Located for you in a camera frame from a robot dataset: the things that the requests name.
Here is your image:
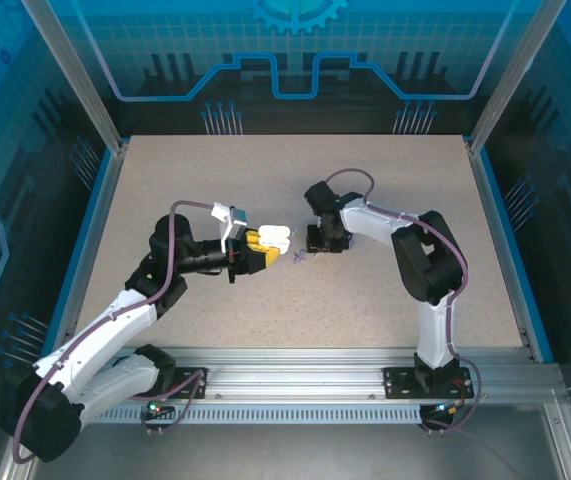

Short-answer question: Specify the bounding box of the aluminium right frame post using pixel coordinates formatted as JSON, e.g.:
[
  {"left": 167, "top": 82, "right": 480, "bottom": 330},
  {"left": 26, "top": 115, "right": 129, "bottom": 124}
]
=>
[{"left": 468, "top": 0, "right": 569, "bottom": 154}]

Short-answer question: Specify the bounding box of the metal base tray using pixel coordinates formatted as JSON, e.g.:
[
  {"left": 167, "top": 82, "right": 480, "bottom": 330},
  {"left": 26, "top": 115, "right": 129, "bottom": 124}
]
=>
[{"left": 0, "top": 399, "right": 571, "bottom": 480}]

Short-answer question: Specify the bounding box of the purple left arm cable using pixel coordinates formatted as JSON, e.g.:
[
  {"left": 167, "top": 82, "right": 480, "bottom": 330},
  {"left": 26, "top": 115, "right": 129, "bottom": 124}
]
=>
[{"left": 12, "top": 199, "right": 216, "bottom": 464}]

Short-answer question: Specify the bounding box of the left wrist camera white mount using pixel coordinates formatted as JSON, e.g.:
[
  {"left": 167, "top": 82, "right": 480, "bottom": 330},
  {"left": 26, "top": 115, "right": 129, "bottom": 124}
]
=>
[{"left": 210, "top": 201, "right": 249, "bottom": 253}]

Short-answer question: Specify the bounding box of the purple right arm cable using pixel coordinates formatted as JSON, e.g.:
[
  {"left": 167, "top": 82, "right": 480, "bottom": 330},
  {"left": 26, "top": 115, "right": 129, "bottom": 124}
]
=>
[{"left": 323, "top": 168, "right": 484, "bottom": 436}]

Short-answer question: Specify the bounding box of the aluminium rail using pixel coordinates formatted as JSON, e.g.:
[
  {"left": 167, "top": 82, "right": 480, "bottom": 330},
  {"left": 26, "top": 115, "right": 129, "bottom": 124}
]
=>
[
  {"left": 29, "top": 346, "right": 566, "bottom": 407},
  {"left": 47, "top": 142, "right": 129, "bottom": 364}
]

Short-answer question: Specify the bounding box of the aluminium frame post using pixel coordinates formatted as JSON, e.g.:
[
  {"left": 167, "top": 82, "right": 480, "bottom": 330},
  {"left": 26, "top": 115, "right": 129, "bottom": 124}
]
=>
[
  {"left": 20, "top": 0, "right": 127, "bottom": 154},
  {"left": 468, "top": 0, "right": 569, "bottom": 154}
]

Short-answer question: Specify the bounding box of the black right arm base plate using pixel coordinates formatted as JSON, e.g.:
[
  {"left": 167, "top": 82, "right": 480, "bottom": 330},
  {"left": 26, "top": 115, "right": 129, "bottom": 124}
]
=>
[{"left": 383, "top": 366, "right": 481, "bottom": 400}]

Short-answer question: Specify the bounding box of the blue table edge trim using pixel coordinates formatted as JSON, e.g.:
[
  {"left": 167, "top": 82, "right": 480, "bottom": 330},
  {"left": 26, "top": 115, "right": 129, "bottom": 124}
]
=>
[
  {"left": 39, "top": 147, "right": 117, "bottom": 361},
  {"left": 477, "top": 149, "right": 556, "bottom": 364}
]

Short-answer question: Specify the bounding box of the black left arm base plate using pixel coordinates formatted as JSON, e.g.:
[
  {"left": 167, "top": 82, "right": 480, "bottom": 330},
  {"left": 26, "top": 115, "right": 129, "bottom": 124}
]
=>
[{"left": 162, "top": 366, "right": 210, "bottom": 400}]

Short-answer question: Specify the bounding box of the aluminium left side rail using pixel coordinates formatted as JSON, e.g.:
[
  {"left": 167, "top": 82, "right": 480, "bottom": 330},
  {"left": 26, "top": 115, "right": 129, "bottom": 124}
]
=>
[{"left": 47, "top": 142, "right": 129, "bottom": 364}]

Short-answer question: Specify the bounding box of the aluminium left frame post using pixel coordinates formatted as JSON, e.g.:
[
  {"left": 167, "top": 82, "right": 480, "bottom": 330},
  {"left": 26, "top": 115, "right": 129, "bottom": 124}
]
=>
[{"left": 20, "top": 0, "right": 127, "bottom": 154}]

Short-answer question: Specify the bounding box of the white earbud charging case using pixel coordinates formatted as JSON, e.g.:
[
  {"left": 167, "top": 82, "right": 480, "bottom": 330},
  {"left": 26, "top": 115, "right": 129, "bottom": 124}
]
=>
[{"left": 257, "top": 224, "right": 293, "bottom": 252}]

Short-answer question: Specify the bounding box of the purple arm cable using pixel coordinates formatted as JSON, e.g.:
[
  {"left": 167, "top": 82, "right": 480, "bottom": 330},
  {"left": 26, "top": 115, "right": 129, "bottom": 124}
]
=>
[
  {"left": 12, "top": 199, "right": 216, "bottom": 464},
  {"left": 323, "top": 168, "right": 484, "bottom": 436}
]

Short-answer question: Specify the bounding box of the slotted grey cable duct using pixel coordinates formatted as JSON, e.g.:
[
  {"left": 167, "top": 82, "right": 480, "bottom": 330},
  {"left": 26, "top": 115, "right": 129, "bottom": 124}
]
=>
[{"left": 82, "top": 405, "right": 424, "bottom": 426}]

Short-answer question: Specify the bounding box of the small status light module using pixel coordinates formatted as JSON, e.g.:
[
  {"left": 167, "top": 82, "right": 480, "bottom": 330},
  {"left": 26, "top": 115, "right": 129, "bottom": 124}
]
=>
[
  {"left": 145, "top": 397, "right": 176, "bottom": 419},
  {"left": 432, "top": 399, "right": 466, "bottom": 419}
]

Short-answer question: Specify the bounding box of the aluminium front rail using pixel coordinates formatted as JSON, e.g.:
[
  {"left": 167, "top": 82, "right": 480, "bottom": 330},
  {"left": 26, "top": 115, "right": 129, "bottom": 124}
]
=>
[{"left": 29, "top": 346, "right": 566, "bottom": 407}]

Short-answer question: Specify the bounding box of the blue left table edge trim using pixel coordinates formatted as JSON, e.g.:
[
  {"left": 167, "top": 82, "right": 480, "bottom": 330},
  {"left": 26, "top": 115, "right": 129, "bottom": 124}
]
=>
[{"left": 39, "top": 147, "right": 117, "bottom": 361}]

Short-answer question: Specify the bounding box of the blue right table edge trim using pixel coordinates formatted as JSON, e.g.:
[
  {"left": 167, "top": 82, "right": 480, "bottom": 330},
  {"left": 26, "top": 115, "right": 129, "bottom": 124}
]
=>
[{"left": 477, "top": 149, "right": 556, "bottom": 364}]

